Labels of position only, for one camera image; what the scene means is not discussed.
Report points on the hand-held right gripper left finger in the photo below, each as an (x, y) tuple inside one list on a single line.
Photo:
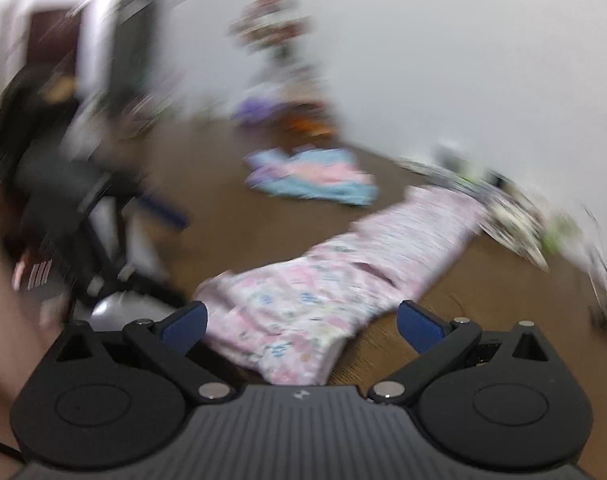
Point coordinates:
[(186, 327)]

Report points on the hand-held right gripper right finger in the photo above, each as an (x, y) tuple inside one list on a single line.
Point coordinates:
[(418, 327)]

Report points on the pink floral garment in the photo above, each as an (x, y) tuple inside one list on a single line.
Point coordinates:
[(343, 280)]

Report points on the person's left forearm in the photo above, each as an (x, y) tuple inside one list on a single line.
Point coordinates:
[(8, 320)]

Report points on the small blue object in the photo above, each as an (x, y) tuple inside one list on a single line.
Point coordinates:
[(173, 216)]

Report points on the cream green floral cloth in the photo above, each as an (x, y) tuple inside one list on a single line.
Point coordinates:
[(516, 225)]

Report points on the pastel blue pink garment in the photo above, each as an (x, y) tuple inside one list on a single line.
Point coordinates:
[(318, 177)]

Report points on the dark office chair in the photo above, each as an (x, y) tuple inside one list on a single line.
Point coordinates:
[(68, 190)]

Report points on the purple tissue box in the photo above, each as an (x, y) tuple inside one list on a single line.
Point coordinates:
[(258, 110)]

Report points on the clear container of oranges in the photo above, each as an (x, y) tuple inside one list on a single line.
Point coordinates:
[(308, 122)]

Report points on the black panel with yellow edge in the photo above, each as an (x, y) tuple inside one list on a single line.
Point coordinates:
[(133, 45)]

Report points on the dried rose bouquet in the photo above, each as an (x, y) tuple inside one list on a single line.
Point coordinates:
[(273, 22)]

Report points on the dark wooden door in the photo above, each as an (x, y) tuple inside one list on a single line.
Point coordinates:
[(55, 35)]

